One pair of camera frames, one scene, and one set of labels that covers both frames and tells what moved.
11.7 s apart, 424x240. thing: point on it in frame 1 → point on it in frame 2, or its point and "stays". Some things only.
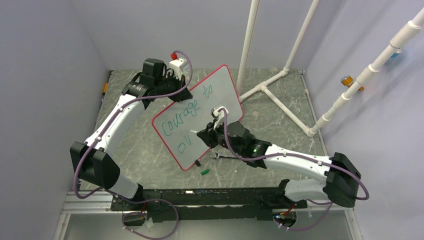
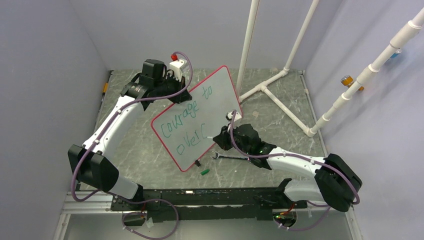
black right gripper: (208, 135) → (222, 138)
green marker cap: (204, 171) stays
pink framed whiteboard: (176, 123) stays
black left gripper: (183, 95) stays
